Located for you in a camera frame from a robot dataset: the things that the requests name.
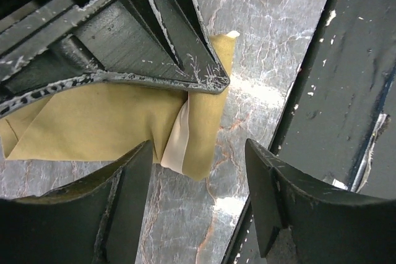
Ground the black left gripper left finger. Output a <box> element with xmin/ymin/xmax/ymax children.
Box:
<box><xmin>1</xmin><ymin>141</ymin><xmax>153</xmax><ymax>263</ymax></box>

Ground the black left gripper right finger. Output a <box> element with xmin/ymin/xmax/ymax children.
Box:
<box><xmin>245</xmin><ymin>139</ymin><xmax>395</xmax><ymax>263</ymax></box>

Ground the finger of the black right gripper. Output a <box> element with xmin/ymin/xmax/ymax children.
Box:
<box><xmin>1</xmin><ymin>0</ymin><xmax>230</xmax><ymax>116</ymax></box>

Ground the olive green white-band underwear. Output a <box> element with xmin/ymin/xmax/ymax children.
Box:
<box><xmin>0</xmin><ymin>30</ymin><xmax>241</xmax><ymax>181</ymax></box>

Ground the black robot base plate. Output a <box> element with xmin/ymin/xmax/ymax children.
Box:
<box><xmin>225</xmin><ymin>0</ymin><xmax>395</xmax><ymax>263</ymax></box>

